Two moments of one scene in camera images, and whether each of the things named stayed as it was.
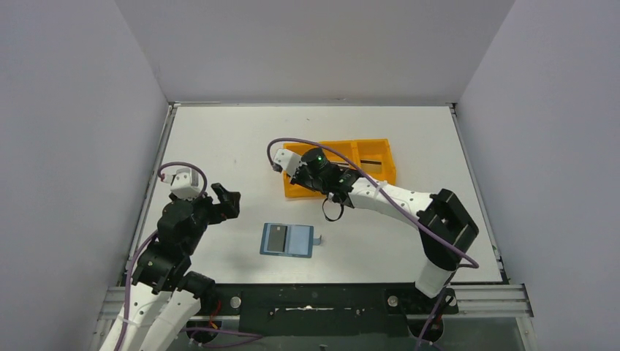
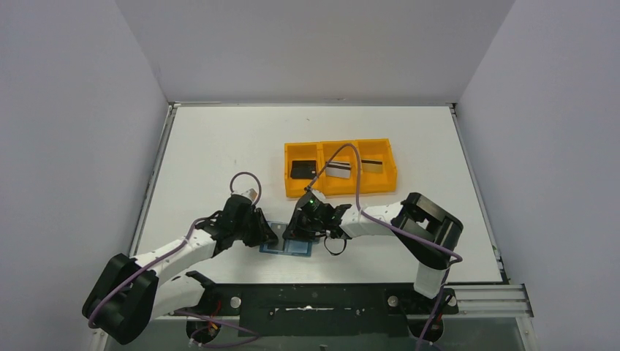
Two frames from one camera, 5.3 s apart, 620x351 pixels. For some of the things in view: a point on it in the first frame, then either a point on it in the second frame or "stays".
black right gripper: [300, 175] → [300, 221]
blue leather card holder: [288, 240] stays
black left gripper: [216, 203] → [256, 228]
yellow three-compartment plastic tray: [374, 156] stays
